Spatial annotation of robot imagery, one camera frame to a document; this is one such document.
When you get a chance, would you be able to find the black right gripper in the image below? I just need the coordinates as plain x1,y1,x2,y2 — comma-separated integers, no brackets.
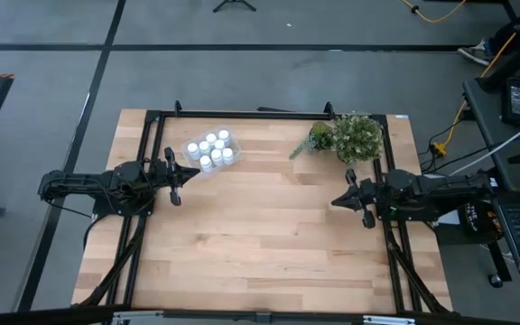
330,169,390,229

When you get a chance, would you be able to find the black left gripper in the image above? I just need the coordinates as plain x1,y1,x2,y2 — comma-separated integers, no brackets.
153,147,201,207

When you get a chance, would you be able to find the clear plastic basket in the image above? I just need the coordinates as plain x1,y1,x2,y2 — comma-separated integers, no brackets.
180,125,243,178

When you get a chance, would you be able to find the bushy flowering potted plant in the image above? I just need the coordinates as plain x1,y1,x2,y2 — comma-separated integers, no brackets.
331,111,385,166

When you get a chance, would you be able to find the small trailing succulent pot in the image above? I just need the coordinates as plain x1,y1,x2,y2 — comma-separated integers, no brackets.
289,120,336,162

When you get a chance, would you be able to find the black printed bag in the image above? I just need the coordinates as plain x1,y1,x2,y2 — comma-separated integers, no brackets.
458,198,503,240

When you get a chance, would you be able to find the black side desk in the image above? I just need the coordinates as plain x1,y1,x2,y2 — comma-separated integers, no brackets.
461,76,520,302

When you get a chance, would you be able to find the black tripod base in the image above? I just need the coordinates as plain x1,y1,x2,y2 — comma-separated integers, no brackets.
212,0,257,14

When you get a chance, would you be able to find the person's shoe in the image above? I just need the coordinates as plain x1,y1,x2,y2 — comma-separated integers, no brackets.
457,38,492,67

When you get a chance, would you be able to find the black power adapter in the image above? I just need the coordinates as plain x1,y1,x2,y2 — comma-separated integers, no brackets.
501,79,520,126

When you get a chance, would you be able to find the black overhead crossbeam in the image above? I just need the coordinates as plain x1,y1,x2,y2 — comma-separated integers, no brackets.
0,305,520,325

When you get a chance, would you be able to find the black standing desk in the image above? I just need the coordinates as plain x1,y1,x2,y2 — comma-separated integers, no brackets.
475,0,520,94

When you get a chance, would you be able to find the person's leg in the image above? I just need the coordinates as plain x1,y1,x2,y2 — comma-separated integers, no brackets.
489,8,520,51

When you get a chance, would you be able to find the black aluminium table frame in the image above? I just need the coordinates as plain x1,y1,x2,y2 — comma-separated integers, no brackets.
77,99,453,317

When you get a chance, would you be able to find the yellow hanging power cable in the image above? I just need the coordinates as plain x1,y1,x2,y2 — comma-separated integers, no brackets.
431,0,520,157

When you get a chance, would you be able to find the white cable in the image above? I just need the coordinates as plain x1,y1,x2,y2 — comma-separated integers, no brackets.
448,112,520,177

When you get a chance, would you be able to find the yellow floor extension cable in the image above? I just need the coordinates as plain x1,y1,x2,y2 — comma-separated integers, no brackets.
399,0,468,23

